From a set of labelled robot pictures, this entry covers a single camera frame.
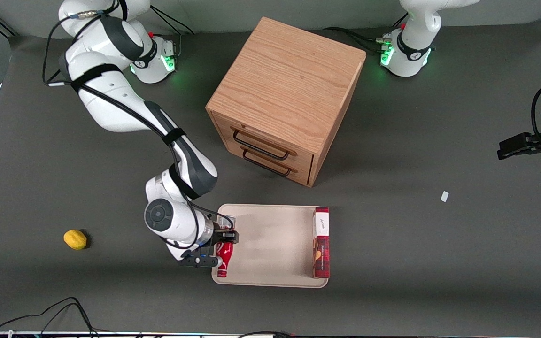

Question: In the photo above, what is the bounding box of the black floor cable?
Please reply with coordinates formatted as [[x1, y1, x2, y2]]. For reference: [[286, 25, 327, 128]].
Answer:
[[0, 291, 100, 338]]

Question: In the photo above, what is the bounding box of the black metal drawer handle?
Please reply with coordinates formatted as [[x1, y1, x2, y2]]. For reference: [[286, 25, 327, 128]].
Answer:
[[242, 149, 294, 177], [232, 129, 291, 161]]

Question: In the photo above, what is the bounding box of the red and white carton box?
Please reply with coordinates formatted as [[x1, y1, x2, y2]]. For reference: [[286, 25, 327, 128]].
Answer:
[[312, 207, 331, 279]]

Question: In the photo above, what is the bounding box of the wooden drawer cabinet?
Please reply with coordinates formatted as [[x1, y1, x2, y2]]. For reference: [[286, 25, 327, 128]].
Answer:
[[205, 17, 367, 188]]

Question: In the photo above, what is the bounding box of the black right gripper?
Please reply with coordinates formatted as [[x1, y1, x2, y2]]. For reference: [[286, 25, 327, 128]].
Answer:
[[178, 229, 240, 268]]

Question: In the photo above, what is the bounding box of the yellow lemon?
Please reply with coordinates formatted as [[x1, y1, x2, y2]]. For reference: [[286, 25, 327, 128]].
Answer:
[[63, 229, 87, 250]]

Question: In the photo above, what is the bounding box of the beige plastic tray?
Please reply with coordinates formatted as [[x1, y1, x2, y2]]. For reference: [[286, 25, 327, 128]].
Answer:
[[211, 203, 330, 289]]

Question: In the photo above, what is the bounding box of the black right arm base cable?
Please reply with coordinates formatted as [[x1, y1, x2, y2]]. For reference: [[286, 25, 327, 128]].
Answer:
[[150, 5, 195, 36]]

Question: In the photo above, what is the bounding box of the black arm base cable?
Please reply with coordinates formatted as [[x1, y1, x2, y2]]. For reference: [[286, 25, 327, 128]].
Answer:
[[150, 5, 195, 36], [322, 13, 410, 53]]

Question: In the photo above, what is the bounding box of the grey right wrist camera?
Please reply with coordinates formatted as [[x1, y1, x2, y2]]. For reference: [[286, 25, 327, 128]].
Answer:
[[212, 214, 236, 230]]

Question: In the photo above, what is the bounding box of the black cable along right arm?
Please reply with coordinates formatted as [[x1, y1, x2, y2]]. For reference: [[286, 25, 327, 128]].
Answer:
[[42, 0, 215, 250]]

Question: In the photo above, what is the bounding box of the red coke bottle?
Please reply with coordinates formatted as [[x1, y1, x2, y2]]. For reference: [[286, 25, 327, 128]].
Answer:
[[216, 241, 234, 278]]

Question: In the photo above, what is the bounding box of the black left arm base cable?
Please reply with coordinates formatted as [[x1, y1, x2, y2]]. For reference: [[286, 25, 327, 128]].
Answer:
[[322, 13, 410, 53]]

